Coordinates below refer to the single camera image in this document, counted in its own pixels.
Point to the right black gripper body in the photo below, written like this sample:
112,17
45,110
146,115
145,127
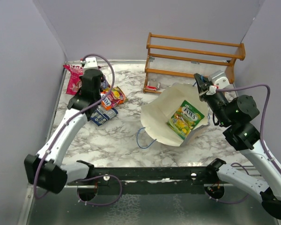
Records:
217,102

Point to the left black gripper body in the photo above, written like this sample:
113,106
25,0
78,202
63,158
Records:
98,96

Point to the pink chips bag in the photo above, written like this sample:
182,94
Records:
74,83

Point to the orange Fox's candy packet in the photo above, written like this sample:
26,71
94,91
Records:
115,98

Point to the blue snack packet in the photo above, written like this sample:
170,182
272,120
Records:
101,115

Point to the purple Fox's berries packet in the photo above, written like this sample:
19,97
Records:
104,83

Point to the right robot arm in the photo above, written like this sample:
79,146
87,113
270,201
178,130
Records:
236,117

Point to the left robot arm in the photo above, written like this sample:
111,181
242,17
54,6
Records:
45,169

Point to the green snack packet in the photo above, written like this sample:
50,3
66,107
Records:
185,119

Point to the wooden rack shelf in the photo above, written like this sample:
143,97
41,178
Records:
185,62

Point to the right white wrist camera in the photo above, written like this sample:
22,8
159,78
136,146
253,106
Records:
219,80

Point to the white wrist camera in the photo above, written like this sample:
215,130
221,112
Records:
219,80
89,63

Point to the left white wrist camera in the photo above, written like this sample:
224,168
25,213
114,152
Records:
89,63

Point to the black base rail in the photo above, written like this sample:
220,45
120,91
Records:
150,180

